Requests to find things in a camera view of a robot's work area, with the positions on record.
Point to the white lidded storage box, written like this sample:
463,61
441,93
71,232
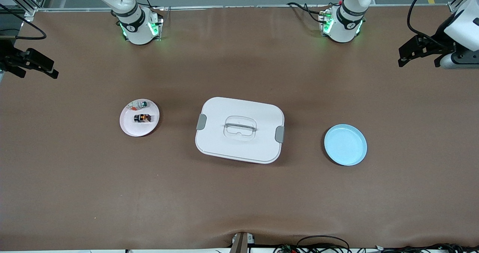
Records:
239,148

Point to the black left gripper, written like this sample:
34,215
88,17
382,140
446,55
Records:
436,44

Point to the pink round plate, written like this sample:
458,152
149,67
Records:
140,129

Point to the light blue round plate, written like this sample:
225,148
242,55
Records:
346,146

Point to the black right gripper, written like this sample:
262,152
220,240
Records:
8,57

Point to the metal mount bracket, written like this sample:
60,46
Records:
239,243

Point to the black and orange switch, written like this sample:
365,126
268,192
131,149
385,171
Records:
142,118

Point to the white and green switch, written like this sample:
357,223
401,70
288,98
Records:
142,104

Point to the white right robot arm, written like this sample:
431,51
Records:
131,21

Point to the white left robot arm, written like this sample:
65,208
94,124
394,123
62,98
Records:
346,24

